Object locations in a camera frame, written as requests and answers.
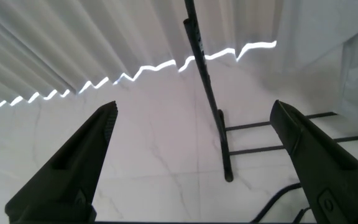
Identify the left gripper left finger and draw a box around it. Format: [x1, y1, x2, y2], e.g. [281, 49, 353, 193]
[4, 100, 119, 223]

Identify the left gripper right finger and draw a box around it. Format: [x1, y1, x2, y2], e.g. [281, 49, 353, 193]
[269, 100, 358, 223]

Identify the white curtain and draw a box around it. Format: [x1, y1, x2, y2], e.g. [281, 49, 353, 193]
[0, 0, 284, 111]

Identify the black clothes rack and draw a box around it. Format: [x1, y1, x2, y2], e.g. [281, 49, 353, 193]
[183, 0, 358, 184]

